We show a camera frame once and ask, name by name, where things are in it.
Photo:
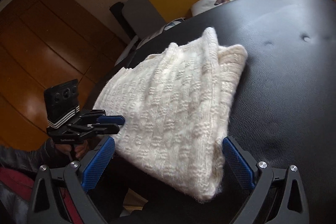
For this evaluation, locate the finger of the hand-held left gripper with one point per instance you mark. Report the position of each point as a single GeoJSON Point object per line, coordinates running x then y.
{"type": "Point", "coordinates": [113, 119]}
{"type": "Point", "coordinates": [105, 130]}

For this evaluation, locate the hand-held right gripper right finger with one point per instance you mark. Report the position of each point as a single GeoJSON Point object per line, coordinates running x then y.
{"type": "Point", "coordinates": [237, 163]}

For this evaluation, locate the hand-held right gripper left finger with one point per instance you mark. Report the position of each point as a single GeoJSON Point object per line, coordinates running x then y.
{"type": "Point", "coordinates": [98, 161]}

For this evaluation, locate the cream knitted sweater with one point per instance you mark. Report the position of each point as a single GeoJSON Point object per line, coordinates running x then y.
{"type": "Point", "coordinates": [170, 108]}

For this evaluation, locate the person's left forearm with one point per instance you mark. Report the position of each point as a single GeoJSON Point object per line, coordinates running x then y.
{"type": "Point", "coordinates": [26, 155]}

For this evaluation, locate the person's left hand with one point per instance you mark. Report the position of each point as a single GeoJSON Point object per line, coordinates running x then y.
{"type": "Point", "coordinates": [80, 150]}

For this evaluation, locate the person's dark red clothing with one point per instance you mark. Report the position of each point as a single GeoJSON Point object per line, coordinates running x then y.
{"type": "Point", "coordinates": [13, 179]}

